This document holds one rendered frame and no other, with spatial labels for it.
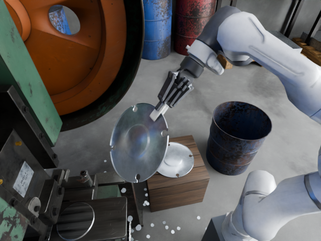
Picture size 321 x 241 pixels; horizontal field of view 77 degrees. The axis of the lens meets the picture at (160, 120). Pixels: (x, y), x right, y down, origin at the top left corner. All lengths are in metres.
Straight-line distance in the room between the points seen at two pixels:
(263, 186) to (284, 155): 1.35
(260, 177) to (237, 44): 0.51
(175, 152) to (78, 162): 0.92
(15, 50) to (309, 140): 2.35
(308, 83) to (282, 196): 0.36
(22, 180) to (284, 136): 2.17
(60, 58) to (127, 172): 0.45
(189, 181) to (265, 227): 0.66
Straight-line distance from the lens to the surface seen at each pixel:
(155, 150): 0.68
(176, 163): 1.39
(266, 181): 0.86
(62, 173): 0.99
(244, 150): 1.56
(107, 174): 1.04
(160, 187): 1.31
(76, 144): 2.11
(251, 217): 0.79
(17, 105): 0.53
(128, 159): 0.76
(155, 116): 0.69
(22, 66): 0.55
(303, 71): 0.56
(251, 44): 0.55
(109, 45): 0.68
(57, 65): 0.79
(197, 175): 1.37
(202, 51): 0.65
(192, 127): 2.11
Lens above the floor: 1.51
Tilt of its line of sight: 44 degrees down
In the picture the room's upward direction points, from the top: straight up
